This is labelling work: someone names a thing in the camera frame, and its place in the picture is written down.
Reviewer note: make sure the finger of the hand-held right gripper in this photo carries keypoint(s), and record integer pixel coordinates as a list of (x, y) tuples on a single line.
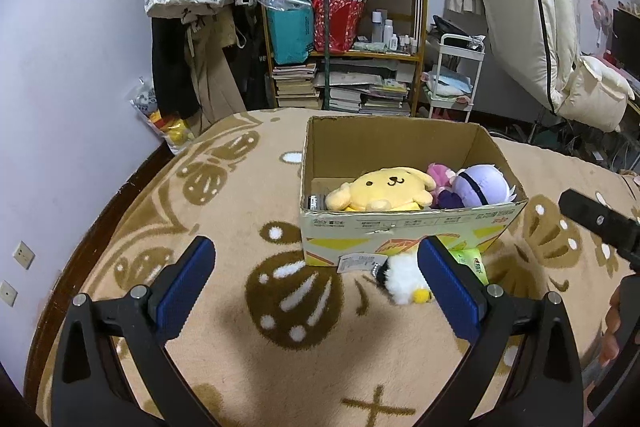
[(597, 219)]

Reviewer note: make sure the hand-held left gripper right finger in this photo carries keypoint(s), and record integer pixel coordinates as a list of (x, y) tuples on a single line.
[(450, 292)]

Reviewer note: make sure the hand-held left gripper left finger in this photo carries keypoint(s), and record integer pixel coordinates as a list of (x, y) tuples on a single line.
[(184, 289)]

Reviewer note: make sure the white and black plush toy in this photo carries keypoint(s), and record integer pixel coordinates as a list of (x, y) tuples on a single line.
[(405, 279)]

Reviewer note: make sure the purple-headed plush doll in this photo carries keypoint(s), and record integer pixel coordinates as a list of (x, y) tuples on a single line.
[(480, 184)]

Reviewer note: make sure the pink bear plush toy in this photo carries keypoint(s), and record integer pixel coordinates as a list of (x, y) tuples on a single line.
[(439, 174)]

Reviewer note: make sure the yellow dog plush toy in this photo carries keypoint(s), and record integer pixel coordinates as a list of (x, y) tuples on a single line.
[(390, 187)]

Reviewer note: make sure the cardboard box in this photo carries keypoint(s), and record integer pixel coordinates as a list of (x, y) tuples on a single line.
[(390, 142)]

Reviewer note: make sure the person's right hand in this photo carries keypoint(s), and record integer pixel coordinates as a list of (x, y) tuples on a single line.
[(617, 307)]

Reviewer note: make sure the green packet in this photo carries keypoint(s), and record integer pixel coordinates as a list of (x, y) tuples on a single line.
[(470, 259)]

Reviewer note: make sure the plastic bag of toys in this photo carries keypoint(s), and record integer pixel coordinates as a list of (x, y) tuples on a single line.
[(160, 117)]

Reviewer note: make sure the black monitor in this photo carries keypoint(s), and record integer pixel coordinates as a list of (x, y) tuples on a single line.
[(627, 42)]

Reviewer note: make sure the light blue cloth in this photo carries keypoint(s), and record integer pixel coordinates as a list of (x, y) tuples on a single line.
[(450, 82)]

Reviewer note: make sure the pink fan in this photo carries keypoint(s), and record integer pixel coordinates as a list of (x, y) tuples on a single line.
[(601, 14)]

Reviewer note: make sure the stack of books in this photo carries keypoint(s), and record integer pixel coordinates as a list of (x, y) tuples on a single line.
[(350, 94)]

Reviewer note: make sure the white trolley cart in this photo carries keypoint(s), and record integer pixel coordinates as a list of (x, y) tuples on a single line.
[(460, 44)]

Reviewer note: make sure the black hanging coat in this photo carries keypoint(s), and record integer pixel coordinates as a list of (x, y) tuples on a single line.
[(167, 67)]

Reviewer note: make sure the black bag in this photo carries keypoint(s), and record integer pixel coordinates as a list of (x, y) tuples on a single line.
[(452, 27)]

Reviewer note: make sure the group of white cosmetic bottles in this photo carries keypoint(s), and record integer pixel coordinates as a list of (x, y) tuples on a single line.
[(387, 34)]

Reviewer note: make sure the wooden shelf rack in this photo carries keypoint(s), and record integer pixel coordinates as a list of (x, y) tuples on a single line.
[(422, 7)]

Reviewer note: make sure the teal shopping bag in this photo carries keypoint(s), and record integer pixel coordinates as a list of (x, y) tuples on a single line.
[(287, 32)]

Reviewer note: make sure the green pole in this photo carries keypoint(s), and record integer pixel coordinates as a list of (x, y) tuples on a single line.
[(327, 32)]

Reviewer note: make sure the red patterned bag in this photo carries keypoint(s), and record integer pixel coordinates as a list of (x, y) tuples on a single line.
[(340, 24)]

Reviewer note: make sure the white wall socket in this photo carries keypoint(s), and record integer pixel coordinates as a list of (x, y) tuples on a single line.
[(23, 254), (7, 293)]

